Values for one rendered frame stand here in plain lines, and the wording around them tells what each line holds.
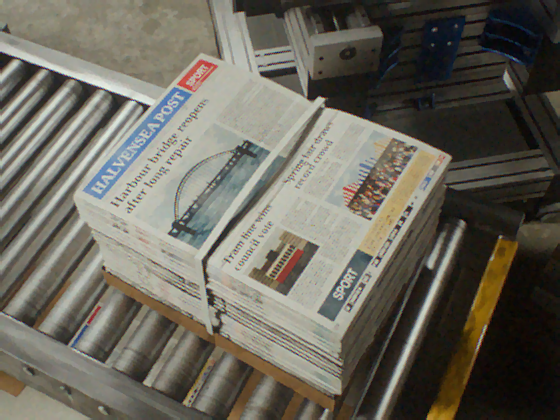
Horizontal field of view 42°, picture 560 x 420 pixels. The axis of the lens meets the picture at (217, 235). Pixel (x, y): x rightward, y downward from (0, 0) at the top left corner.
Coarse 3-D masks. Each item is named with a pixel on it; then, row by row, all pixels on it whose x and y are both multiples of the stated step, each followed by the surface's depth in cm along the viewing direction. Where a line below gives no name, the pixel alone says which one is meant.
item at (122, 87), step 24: (0, 48) 140; (24, 48) 139; (48, 48) 139; (72, 72) 134; (96, 72) 134; (120, 72) 134; (120, 96) 131; (144, 96) 130; (456, 192) 114; (456, 216) 111; (480, 216) 111; (504, 216) 111; (480, 240) 113; (480, 264) 117
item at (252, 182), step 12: (312, 108) 94; (300, 120) 92; (288, 132) 91; (276, 156) 88; (264, 168) 87; (252, 180) 87; (240, 192) 86; (240, 204) 85; (228, 216) 84; (216, 228) 84; (216, 240) 83; (204, 252) 82
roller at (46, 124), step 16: (64, 96) 131; (80, 96) 133; (48, 112) 129; (64, 112) 131; (32, 128) 127; (48, 128) 128; (16, 144) 125; (32, 144) 126; (0, 160) 123; (16, 160) 124; (32, 160) 127; (0, 176) 122; (16, 176) 124; (0, 192) 122
